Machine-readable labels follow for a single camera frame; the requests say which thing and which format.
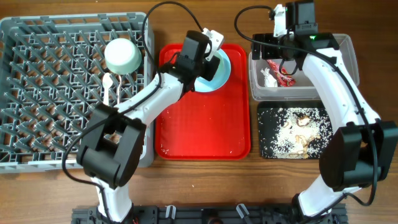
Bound white plastic fork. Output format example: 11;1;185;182
116;74;123;104

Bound clear plastic bin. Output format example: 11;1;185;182
248;34;359;101

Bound white napkin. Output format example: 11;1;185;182
261;68;278;88

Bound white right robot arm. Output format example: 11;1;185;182
249;33;397;223

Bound white plastic spoon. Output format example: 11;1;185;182
102;73;113;106

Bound black tray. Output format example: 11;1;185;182
257;100;335;160

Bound red candy wrapper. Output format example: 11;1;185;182
267;60;296;87

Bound red plastic tray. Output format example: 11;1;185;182
154;44;251;161

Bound light blue plate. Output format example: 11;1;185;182
195;49;231;93

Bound green bowl with food scraps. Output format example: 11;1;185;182
104;38;142;75

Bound spilled rice and food scraps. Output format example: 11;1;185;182
261;106;333;159

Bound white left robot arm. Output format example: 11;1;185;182
76;29;224;223

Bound grey dishwasher rack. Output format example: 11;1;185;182
1;12;154;174

